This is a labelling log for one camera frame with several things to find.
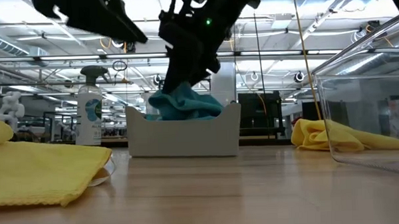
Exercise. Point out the white spray bottle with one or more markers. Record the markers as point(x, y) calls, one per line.
point(88, 129)

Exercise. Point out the yellow microfiber towel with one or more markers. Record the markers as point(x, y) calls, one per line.
point(38, 171)
point(311, 134)

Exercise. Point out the black equipment rack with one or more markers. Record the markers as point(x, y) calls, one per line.
point(252, 113)

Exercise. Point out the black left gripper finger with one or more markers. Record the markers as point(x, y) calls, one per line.
point(120, 21)

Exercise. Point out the large clear plastic basket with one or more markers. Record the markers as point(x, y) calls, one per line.
point(368, 86)

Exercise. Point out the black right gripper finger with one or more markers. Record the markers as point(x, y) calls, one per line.
point(184, 59)
point(209, 68)

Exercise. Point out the grey plastic basket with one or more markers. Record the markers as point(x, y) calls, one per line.
point(184, 139)

